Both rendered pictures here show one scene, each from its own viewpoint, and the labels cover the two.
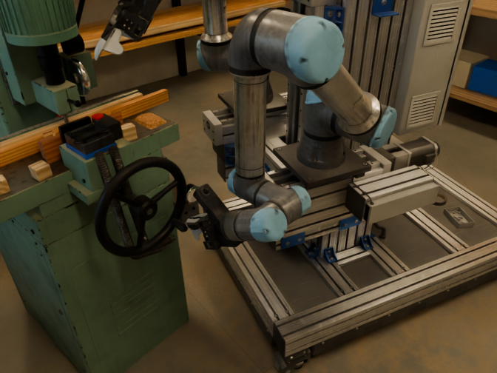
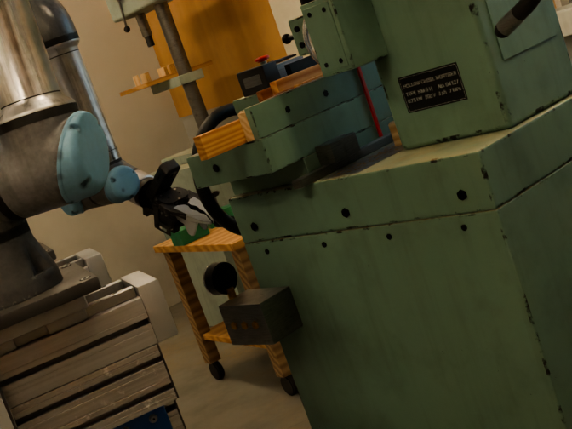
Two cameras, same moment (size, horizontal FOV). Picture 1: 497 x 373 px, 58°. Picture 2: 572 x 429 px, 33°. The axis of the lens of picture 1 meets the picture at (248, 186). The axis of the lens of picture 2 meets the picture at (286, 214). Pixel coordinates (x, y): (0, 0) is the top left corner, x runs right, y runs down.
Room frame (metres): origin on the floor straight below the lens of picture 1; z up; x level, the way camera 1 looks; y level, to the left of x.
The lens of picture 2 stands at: (3.01, 0.52, 1.03)
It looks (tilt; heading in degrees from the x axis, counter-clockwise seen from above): 9 degrees down; 185
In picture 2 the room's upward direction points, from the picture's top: 20 degrees counter-clockwise
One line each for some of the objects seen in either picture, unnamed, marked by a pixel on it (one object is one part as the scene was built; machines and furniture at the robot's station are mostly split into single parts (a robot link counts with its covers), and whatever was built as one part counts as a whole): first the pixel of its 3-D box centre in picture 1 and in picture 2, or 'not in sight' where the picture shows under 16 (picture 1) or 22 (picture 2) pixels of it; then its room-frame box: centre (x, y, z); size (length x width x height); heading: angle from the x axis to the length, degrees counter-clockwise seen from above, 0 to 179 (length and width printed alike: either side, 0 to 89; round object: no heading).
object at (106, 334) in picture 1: (88, 254); (487, 363); (1.27, 0.62, 0.36); 0.58 x 0.45 x 0.71; 47
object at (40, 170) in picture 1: (40, 170); not in sight; (0.98, 0.54, 0.92); 0.04 x 0.04 x 0.03; 51
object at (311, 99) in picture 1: (327, 107); not in sight; (1.19, -0.23, 0.98); 0.13 x 0.12 x 0.14; 46
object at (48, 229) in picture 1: (62, 164); (421, 161); (1.27, 0.62, 0.76); 0.57 x 0.45 x 0.09; 47
